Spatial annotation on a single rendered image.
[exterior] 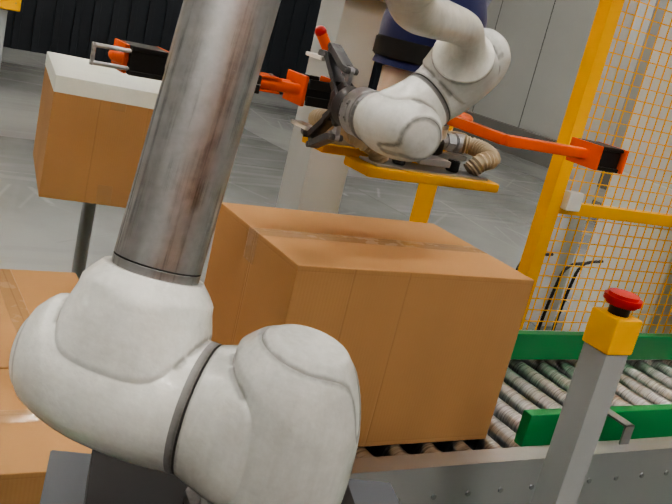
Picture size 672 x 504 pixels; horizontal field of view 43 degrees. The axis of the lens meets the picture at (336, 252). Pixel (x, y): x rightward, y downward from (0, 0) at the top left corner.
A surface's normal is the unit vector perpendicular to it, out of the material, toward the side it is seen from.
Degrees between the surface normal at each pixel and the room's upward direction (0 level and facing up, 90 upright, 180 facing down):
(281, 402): 68
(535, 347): 90
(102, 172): 90
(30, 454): 0
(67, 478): 0
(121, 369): 74
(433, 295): 90
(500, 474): 90
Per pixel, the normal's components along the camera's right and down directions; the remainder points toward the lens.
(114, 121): 0.34, 0.33
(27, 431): 0.23, -0.94
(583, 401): -0.85, -0.07
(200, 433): -0.22, 0.10
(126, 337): 0.01, 0.02
